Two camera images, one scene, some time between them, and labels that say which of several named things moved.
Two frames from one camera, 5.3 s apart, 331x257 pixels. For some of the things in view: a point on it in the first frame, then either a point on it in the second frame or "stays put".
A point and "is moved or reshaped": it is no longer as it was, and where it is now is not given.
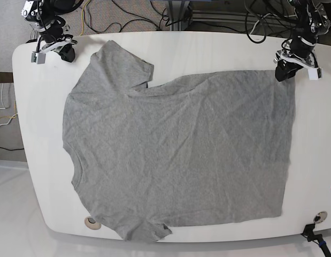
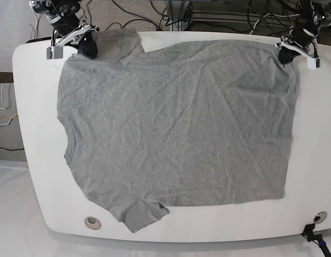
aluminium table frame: (182, 17) stays put
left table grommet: (91, 223) stays put
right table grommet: (320, 217) stays put
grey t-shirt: (192, 150) is moved or reshaped
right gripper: (67, 53) to (87, 46)
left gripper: (282, 73) to (286, 52)
